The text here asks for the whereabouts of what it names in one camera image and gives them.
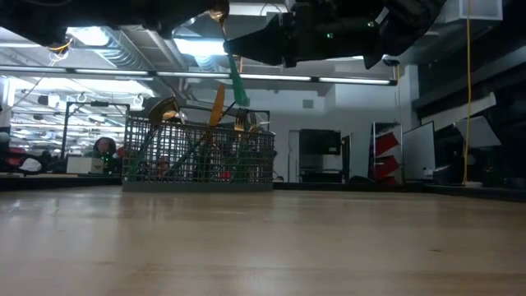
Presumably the black aluminium table frame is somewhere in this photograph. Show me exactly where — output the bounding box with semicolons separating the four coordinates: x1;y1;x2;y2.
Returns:
0;174;526;203

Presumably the white board panel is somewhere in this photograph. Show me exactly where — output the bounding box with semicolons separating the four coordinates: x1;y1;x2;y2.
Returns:
402;122;436;182

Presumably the black metal frame stand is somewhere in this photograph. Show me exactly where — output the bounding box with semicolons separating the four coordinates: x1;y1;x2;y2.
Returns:
61;101;131;161

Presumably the person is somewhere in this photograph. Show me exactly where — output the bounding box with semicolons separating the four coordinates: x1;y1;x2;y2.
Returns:
84;136;121;173

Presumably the white box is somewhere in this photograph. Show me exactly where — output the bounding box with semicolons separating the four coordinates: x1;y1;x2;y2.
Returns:
65;155;105;175

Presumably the white slanted panel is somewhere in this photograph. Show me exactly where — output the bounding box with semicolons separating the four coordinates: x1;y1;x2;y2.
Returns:
454;116;502;149
421;92;497;132

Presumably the grey mesh silverware caddy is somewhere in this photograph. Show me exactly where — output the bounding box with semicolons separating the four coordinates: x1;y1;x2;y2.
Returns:
121;96;277;193

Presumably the red bin shelf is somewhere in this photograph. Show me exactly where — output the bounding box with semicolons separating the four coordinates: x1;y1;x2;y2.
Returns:
371;122;403;186

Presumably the black cabinet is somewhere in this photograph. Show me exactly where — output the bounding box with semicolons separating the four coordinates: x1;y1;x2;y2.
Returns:
298;128;343;184

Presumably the gold spoon green handle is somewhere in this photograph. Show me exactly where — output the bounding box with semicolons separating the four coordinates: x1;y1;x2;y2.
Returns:
206;0;251;108
125;96;181;184

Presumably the long ceiling light strip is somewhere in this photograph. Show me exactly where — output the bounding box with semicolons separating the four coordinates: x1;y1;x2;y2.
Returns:
0;64;398;86

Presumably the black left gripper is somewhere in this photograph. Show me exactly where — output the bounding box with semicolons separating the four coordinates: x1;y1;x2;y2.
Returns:
135;0;231;38

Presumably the yellow cable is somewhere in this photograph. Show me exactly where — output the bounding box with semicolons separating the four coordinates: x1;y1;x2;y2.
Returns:
462;0;473;186

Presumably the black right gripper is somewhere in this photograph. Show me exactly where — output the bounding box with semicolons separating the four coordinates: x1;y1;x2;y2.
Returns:
224;0;387;70

